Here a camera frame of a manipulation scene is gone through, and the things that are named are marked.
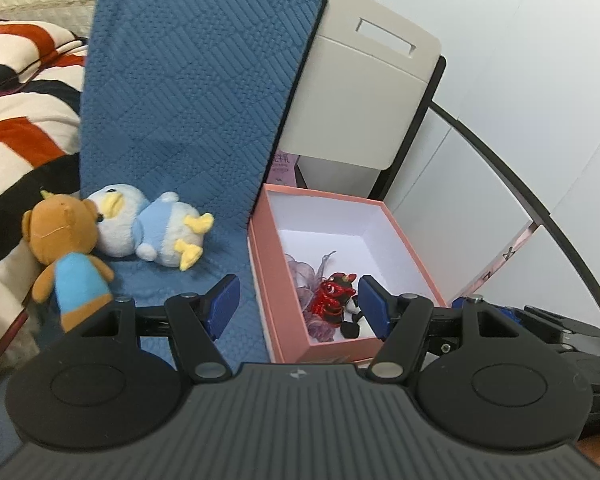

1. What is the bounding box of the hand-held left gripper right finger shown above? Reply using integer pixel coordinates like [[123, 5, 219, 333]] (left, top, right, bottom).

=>
[[356, 274, 520, 384]]

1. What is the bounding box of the pink paper tag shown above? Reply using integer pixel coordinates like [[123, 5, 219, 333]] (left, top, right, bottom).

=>
[[267, 152, 301, 189]]

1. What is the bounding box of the red metal rack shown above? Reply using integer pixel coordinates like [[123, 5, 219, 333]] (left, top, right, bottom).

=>
[[0, 307, 31, 387]]

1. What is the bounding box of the blue white penguin plush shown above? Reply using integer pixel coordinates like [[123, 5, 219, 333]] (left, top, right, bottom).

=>
[[87, 183, 215, 272]]

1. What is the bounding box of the black round frame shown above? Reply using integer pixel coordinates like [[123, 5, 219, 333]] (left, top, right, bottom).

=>
[[429, 98, 600, 334]]

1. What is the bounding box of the blue quilted chair cover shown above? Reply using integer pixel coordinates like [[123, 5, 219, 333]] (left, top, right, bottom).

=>
[[77, 0, 322, 367]]

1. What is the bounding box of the striped blanket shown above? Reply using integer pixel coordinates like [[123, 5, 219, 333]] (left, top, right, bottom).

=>
[[0, 18, 91, 312]]

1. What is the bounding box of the pink cardboard box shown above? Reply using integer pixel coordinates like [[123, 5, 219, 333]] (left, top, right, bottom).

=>
[[247, 183, 449, 365]]

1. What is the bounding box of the red black toy figure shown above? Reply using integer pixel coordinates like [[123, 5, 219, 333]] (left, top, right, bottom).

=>
[[312, 272, 359, 329]]

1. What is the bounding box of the purple ribbon scrunchie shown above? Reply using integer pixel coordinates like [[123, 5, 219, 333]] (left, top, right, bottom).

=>
[[284, 249, 339, 344]]

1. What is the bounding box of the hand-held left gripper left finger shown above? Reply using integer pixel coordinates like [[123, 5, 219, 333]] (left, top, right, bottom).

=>
[[79, 274, 242, 384]]

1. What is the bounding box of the panda plush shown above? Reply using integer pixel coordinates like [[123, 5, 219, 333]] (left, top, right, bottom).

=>
[[341, 296, 382, 341]]

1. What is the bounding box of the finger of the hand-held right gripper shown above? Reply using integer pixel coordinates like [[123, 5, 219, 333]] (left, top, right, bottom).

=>
[[482, 302, 531, 336]]

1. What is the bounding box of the brown teddy bear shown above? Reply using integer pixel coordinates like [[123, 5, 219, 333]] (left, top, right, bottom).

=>
[[21, 190, 116, 334]]

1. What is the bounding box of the pink printed board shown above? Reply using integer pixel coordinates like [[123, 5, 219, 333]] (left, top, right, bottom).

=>
[[454, 219, 540, 306]]

